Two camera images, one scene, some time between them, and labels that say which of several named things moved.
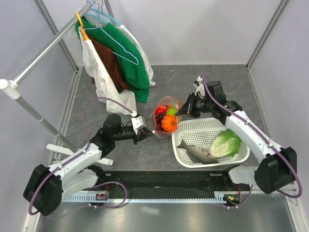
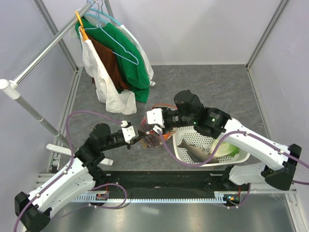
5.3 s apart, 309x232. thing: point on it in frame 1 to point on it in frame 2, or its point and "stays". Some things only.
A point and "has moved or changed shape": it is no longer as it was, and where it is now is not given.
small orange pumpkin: [169, 123] has moved or changed shape
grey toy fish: [199, 155] stays
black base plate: [148, 181] stays
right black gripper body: [199, 105] to [174, 119]
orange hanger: [82, 29] stays
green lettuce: [226, 143] stays
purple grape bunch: [159, 117] has moved or changed shape
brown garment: [116, 72] stays
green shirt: [130, 58] stays
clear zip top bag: [163, 120] has moved or changed shape
